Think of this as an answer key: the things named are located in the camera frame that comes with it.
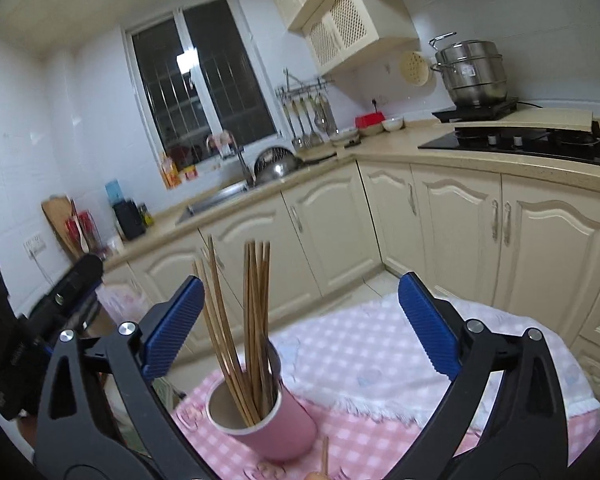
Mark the metal faucet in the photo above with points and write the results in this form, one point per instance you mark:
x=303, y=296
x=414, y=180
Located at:
x=241, y=160

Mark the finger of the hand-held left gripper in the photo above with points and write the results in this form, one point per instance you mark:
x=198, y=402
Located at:
x=82, y=277

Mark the round cream perforated plate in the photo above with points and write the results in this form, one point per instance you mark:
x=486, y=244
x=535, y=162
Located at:
x=414, y=67

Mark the pink checkered tablecloth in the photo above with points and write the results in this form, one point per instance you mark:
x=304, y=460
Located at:
x=380, y=445

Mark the brown plastic spork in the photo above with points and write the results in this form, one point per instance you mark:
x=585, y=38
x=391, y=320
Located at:
x=275, y=360

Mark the metal wok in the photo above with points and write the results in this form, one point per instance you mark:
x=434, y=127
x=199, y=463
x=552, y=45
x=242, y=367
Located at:
x=280, y=170

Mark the black gas stove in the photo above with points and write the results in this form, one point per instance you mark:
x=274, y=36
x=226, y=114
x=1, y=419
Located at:
x=505, y=150

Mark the black knife block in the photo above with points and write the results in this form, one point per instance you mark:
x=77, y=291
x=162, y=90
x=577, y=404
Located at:
x=129, y=220

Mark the steel steamer pot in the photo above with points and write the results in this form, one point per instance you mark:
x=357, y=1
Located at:
x=472, y=75

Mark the pink cup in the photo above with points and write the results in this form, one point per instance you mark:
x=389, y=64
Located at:
x=290, y=430

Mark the small dark bottle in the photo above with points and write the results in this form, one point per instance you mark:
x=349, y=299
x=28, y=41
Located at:
x=146, y=216

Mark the small red yellow box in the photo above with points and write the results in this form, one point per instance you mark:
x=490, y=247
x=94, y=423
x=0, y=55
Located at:
x=190, y=172

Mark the orange packet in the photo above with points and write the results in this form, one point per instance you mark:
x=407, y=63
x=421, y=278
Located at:
x=169, y=172

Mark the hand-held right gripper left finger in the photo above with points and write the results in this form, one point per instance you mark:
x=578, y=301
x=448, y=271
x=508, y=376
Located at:
x=175, y=325

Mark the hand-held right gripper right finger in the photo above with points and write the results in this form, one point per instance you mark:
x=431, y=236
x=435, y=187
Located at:
x=430, y=330

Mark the blue box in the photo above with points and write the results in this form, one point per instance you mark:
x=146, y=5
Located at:
x=113, y=191

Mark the white dish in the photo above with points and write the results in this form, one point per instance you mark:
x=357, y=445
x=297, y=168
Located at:
x=344, y=136

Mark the white bowl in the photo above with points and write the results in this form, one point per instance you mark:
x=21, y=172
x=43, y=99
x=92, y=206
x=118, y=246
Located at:
x=393, y=124

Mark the steel sink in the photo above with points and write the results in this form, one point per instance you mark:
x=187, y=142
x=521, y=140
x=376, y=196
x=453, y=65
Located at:
x=210, y=202

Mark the cream upper cabinet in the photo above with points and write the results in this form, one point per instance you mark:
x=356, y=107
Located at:
x=340, y=25

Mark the black induction cooktop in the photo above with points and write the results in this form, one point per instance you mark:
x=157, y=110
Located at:
x=475, y=111

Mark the bunch of wooden chopsticks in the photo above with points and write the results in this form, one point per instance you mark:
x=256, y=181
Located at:
x=255, y=310

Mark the wooden chopstick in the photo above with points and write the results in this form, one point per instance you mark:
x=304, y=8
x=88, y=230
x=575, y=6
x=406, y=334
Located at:
x=325, y=455

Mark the round wooden board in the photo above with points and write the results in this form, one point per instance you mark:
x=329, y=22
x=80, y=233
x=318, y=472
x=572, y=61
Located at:
x=322, y=152

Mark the white spoon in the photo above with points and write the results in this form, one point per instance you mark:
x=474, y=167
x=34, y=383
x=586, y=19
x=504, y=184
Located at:
x=82, y=237

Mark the metal colander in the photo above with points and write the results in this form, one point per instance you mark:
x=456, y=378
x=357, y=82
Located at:
x=267, y=155

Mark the small white cup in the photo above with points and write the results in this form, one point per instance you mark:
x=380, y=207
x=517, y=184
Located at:
x=116, y=245

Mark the wooden cutting board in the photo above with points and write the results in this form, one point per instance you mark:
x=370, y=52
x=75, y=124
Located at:
x=55, y=220

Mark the row of hanging metal utensils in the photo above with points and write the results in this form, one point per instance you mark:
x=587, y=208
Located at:
x=305, y=120

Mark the window with metal bars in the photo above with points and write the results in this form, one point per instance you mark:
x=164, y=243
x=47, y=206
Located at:
x=220, y=70

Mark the pale plastic bag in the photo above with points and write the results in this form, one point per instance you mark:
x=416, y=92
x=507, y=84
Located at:
x=125, y=302

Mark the metal wall rail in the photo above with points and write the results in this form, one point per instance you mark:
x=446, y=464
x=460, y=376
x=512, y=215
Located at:
x=305, y=89

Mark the white wall outlet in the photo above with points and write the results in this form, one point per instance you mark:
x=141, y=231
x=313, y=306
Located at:
x=34, y=245

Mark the red utensil rack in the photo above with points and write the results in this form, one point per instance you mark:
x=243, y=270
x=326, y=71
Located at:
x=72, y=227

